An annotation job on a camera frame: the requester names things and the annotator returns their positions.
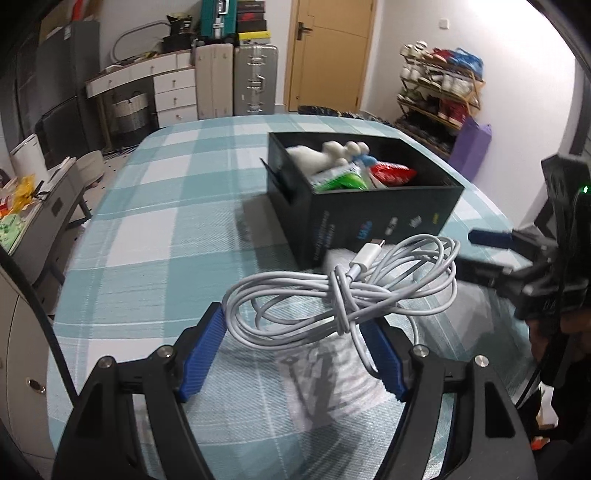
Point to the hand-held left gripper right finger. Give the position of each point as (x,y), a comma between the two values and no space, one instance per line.
(385,364)

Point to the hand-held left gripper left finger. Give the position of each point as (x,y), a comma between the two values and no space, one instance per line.
(201,355)

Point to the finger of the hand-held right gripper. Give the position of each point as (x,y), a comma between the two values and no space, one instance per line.
(485,272)
(489,237)

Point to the red snack packet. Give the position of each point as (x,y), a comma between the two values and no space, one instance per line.
(392,174)

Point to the black cardboard box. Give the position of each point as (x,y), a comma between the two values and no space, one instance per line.
(369,217)

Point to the blue white packet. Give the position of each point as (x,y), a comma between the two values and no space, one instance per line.
(365,161)

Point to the green white packet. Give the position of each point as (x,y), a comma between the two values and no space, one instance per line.
(341,181)

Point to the white plush toy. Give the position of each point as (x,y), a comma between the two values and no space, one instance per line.
(314,157)

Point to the purple bag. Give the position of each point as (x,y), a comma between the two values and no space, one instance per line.
(471,147)

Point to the teal checkered bed sheet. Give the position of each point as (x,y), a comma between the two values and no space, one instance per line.
(175,221)

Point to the wooden shoe rack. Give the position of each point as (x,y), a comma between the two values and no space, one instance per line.
(438,97)

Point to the grey bedside cabinet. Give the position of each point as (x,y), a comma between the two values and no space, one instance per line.
(46,217)

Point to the round beige stool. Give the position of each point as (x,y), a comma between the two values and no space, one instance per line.
(90,168)

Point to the light green packet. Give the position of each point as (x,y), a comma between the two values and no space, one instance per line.
(11,233)

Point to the yellow plastic bag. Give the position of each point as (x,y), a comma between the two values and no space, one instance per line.
(24,191)

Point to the wooden door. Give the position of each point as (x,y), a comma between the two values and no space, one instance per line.
(328,50)

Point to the woven laundry basket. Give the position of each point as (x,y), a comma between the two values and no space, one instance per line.
(129,117)

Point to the white air purifier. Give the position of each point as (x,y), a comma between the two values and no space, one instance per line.
(27,159)

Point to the white desk with drawers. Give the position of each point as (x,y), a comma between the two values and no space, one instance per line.
(173,92)

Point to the beige suitcase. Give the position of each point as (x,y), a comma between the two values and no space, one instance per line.
(213,78)

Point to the silver suitcase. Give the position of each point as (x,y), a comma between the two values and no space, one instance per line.
(256,78)

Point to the grey refrigerator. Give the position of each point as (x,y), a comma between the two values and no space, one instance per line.
(69,83)

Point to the yellow black shoe box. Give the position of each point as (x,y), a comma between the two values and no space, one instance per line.
(254,38)

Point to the black bag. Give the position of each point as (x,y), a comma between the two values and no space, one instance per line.
(178,34)

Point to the teal suitcase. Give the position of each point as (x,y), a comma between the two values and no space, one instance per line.
(219,16)

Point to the large cardboard box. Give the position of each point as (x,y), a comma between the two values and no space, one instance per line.
(60,18)

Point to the oval mirror frame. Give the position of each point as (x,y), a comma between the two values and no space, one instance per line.
(121,44)

